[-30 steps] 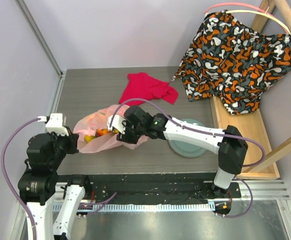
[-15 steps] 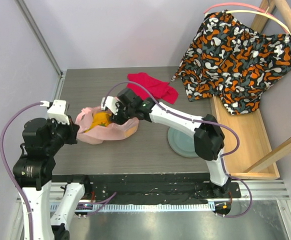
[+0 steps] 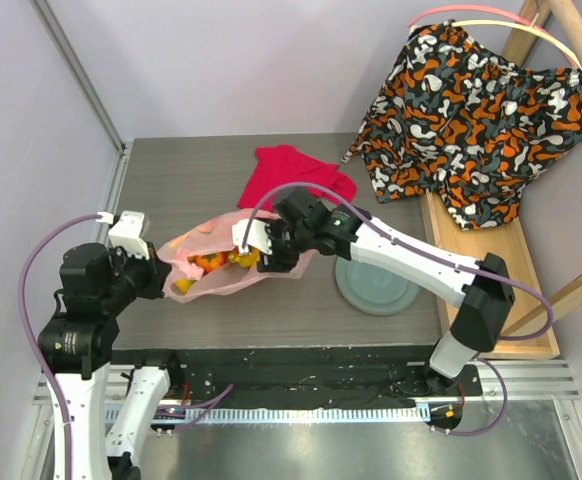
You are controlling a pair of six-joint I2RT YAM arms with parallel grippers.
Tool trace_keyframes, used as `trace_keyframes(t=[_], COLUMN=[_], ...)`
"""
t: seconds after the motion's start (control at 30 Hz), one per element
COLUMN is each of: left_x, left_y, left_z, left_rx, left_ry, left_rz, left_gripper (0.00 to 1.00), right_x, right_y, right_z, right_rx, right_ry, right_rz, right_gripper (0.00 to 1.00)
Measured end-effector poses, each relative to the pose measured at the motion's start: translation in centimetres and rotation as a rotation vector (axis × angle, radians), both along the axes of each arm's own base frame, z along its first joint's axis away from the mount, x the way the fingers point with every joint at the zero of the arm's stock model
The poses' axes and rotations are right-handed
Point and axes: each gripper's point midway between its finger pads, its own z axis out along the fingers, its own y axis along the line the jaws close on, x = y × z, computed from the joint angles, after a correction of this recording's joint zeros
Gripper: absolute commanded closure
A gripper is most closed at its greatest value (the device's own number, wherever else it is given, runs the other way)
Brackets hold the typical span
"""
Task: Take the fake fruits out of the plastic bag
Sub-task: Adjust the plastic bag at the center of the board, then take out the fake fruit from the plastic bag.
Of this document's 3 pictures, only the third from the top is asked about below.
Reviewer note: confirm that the pink plastic bag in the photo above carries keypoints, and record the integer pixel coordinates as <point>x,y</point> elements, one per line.
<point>209,237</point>

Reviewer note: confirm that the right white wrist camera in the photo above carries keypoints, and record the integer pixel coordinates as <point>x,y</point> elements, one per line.
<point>248,234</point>

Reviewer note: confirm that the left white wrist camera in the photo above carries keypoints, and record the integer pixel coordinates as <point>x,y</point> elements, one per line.
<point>125,231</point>

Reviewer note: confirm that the yellow fake fruit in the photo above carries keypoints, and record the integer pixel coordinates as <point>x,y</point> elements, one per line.
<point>182,286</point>

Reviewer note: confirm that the wooden tray frame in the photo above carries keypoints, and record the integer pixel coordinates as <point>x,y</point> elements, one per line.
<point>509,241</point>

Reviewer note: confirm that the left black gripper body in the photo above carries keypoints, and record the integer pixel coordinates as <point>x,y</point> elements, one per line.
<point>135,275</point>

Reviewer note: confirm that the patterned orange black fabric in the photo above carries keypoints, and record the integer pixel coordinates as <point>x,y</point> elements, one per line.
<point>458,120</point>

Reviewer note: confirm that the red cloth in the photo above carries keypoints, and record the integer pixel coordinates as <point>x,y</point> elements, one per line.
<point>284,164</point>

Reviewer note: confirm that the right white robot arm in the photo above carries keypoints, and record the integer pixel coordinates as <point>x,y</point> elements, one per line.
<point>477,288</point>

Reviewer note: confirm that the grey-green plate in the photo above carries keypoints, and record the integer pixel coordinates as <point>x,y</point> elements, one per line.
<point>373,290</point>

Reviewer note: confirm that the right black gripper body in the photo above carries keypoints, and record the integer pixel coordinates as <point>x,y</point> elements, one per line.
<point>275,249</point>

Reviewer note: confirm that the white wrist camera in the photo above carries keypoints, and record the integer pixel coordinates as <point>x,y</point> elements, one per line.
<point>248,234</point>
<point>125,231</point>

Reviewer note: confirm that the orange fake pumpkin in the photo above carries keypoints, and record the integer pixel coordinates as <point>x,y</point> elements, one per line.
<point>211,261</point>

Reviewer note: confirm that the orange fake fruit in bag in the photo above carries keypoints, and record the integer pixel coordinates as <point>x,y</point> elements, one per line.
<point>244,260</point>

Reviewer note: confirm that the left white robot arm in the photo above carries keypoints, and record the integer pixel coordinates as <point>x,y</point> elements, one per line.
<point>98,284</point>

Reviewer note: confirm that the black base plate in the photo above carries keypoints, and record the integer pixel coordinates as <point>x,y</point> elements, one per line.
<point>357,377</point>

